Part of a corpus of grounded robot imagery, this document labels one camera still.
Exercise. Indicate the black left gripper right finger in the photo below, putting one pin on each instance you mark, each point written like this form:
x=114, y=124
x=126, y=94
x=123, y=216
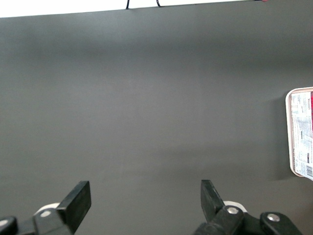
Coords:
x=211, y=205

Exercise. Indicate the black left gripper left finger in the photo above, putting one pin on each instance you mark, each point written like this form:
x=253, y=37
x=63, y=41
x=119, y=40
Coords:
x=74, y=205

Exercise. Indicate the white rectangular plastic tray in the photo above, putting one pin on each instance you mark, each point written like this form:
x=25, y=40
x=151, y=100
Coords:
x=288, y=137

